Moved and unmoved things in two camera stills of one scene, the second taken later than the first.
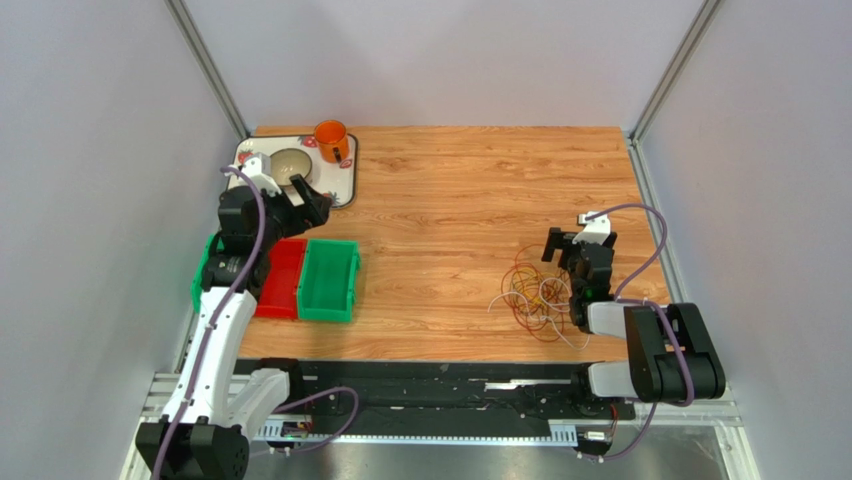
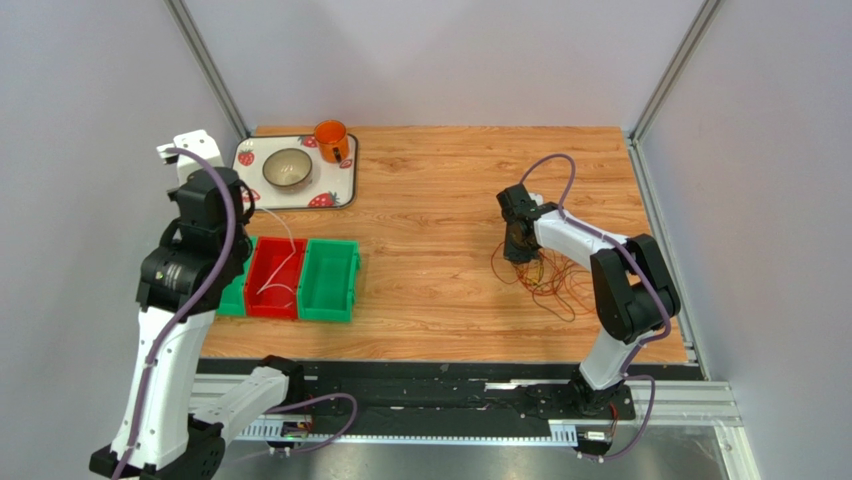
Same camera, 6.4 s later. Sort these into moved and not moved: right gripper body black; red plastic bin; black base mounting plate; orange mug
Moved: right gripper body black
Not moved: black base mounting plate; red plastic bin; orange mug
